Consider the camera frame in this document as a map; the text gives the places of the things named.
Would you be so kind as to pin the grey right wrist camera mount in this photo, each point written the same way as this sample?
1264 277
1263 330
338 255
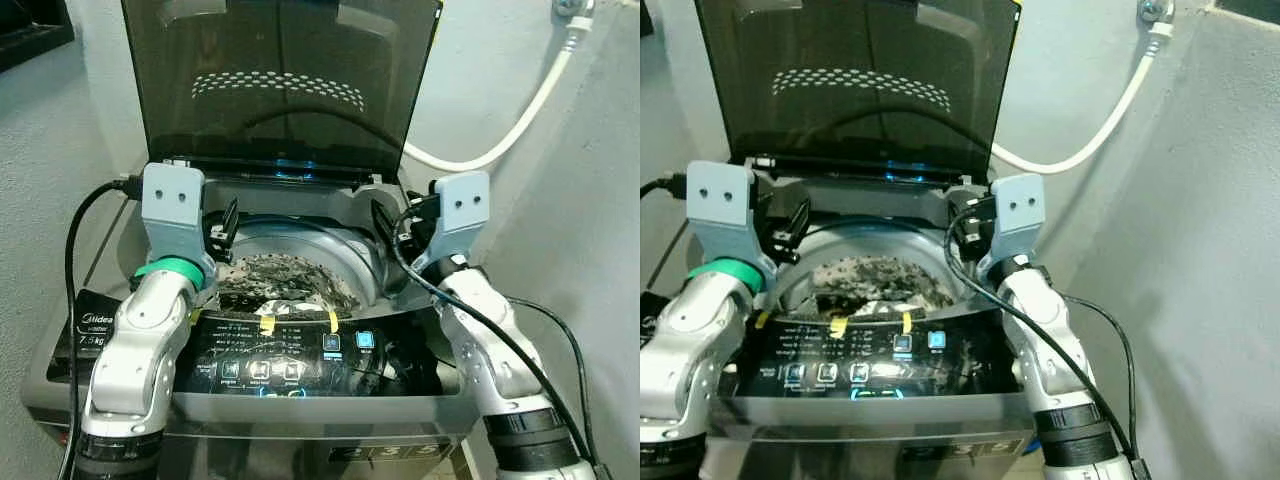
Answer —
460 205
1018 210

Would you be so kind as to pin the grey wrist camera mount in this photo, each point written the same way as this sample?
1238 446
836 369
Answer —
725 210
175 210
1018 210
460 205

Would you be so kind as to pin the dark transparent washer lid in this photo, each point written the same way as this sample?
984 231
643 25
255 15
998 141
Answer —
280 60
860 60

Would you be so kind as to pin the metal wall tap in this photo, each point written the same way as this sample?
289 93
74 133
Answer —
1153 10
572 8

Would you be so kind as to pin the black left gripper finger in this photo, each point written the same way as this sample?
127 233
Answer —
230 222
777 245
800 225
214 245

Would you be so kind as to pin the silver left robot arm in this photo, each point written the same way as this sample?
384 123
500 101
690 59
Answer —
690 350
140 350

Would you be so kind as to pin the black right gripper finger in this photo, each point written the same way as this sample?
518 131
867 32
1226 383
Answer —
385 222

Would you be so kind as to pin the dark window frame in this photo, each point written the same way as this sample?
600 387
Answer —
30 30
645 15

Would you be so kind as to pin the black and white patterned clothes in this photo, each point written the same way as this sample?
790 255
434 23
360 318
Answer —
885 280
280 280

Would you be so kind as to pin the grey top-load washing machine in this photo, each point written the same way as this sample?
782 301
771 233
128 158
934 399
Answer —
880 412
320 408

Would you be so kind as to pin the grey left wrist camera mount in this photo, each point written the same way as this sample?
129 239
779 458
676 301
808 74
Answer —
175 210
725 210

